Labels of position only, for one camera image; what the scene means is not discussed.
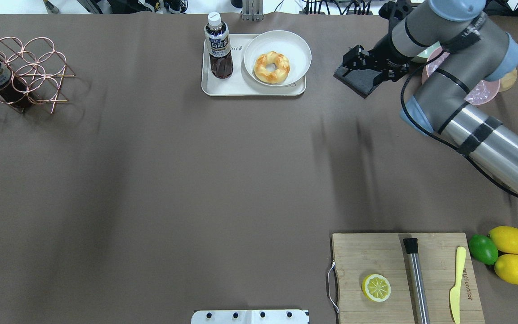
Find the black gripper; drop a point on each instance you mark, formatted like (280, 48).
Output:
(382, 52)

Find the cream round plate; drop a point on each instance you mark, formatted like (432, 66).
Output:
(290, 45)

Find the braided glazed donut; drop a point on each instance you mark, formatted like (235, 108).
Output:
(272, 67)

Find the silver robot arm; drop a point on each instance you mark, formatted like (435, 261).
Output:
(477, 49)

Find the cream rabbit tray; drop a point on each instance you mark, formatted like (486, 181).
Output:
(240, 83)

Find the dark drink bottle on tray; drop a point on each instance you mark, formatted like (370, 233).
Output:
(217, 39)

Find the grey folded cloth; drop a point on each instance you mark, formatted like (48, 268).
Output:
(361, 79)

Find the green bowl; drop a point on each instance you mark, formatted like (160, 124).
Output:
(423, 57)

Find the pink bowl with ice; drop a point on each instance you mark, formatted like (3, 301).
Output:
(484, 91)

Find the green lime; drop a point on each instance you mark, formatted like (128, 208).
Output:
(483, 249)

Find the half lemon slice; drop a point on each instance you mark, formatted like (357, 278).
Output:
(376, 288)

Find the steel cylinder black cap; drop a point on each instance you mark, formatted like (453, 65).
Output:
(411, 246)

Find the yellow lemon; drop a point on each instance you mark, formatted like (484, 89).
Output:
(505, 238)
(506, 268)

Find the yellow plastic knife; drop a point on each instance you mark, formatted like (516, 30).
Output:
(455, 291)

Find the aluminium frame post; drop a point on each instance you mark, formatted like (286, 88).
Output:
(252, 10)

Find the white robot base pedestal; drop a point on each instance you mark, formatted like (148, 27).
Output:
(265, 316)

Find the copper wire bottle rack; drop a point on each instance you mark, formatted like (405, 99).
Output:
(41, 68)

